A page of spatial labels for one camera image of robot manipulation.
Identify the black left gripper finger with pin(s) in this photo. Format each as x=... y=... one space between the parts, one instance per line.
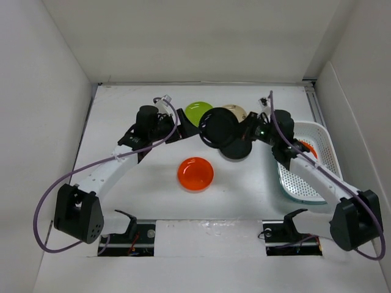
x=185 y=128
x=173 y=138

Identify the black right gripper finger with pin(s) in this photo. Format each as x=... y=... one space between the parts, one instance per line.
x=247 y=126
x=247 y=138

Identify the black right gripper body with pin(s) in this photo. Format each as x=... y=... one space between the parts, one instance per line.
x=261 y=132

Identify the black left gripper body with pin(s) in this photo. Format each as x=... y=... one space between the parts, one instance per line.
x=165 y=124

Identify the black plate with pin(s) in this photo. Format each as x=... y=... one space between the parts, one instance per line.
x=219 y=128
x=237 y=150

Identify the orange plate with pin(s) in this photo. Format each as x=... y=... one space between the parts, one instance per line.
x=195 y=174
x=310 y=147

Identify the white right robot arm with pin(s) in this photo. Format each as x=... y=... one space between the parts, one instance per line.
x=355 y=217

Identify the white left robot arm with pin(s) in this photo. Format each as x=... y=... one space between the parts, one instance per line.
x=78 y=210

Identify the white perforated plastic bin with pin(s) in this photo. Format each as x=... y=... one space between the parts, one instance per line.
x=313 y=183

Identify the cream plate with small motifs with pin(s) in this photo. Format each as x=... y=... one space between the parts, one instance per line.
x=233 y=110

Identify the lime green plate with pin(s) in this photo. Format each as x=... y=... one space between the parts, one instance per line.
x=196 y=110

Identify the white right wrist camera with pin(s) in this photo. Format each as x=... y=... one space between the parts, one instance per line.
x=265 y=105

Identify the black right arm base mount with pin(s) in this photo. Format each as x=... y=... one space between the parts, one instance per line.
x=280 y=241

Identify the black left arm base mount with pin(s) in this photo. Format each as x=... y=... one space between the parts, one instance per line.
x=141 y=245

